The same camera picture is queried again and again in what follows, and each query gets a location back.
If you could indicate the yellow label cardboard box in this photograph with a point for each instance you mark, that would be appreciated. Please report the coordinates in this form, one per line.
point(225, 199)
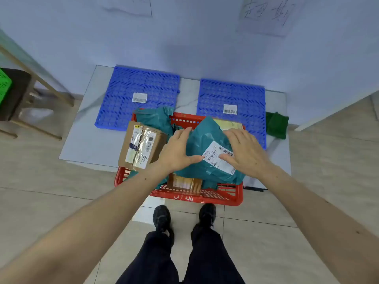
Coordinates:
point(229, 124)

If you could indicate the person's black left shoe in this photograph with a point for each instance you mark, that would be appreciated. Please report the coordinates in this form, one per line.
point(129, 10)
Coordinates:
point(162, 218)

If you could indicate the red plastic basket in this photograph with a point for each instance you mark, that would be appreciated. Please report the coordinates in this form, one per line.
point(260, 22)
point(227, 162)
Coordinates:
point(228, 201)

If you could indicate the person's right hand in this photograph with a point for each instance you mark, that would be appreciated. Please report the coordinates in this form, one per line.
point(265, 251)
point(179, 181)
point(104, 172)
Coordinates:
point(248, 156)

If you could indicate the person's black shoe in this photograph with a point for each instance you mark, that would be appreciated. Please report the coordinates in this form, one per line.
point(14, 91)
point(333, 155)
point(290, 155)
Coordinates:
point(207, 214)
point(162, 218)

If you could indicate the torn-edge paper wall sign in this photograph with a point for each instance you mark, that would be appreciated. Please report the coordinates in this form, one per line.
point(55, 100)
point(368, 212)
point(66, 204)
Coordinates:
point(127, 4)

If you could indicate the white barcode sticker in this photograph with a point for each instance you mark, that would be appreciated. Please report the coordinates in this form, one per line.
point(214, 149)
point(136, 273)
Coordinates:
point(230, 109)
point(139, 97)

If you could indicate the person's right forearm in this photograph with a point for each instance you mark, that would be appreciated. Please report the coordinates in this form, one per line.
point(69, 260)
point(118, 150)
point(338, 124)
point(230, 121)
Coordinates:
point(319, 227)

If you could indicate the taped brown cardboard box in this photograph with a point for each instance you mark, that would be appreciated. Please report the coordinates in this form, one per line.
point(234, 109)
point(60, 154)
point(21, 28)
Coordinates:
point(125, 153)

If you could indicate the person's right leg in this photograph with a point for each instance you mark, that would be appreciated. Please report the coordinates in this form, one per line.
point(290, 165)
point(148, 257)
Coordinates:
point(210, 257)

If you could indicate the person's left hand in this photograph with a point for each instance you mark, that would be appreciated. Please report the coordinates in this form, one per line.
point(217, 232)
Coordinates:
point(174, 153)

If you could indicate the person's left forearm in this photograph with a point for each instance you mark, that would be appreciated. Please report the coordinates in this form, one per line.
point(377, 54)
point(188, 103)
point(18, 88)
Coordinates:
point(88, 227)

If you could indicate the long teal mailer bag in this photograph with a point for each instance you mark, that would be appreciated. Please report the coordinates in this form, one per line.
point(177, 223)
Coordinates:
point(154, 119)

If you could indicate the green plastic basket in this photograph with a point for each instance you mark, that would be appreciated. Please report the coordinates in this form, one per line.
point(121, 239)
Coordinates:
point(4, 85)

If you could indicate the person's left leg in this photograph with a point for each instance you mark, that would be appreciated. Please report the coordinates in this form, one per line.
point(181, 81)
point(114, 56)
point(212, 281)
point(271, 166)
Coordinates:
point(154, 260)

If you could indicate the straight-edge paper wall sign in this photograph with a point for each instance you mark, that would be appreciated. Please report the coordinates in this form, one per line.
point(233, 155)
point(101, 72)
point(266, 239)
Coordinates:
point(266, 14)

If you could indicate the blue plastic pallet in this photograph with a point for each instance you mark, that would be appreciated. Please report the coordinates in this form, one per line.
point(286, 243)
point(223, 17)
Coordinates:
point(245, 97)
point(118, 94)

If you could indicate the green cloth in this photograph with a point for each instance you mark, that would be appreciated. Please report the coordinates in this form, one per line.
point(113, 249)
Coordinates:
point(276, 125)

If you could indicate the person's black right shoe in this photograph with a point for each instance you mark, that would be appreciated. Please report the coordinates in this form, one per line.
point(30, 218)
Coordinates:
point(207, 214)

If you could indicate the person's leg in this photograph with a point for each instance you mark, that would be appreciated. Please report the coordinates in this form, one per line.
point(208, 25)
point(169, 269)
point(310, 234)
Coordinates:
point(154, 260)
point(210, 257)

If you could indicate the wooden chair dark seat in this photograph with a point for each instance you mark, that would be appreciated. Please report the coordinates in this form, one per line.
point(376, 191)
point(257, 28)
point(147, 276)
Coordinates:
point(17, 94)

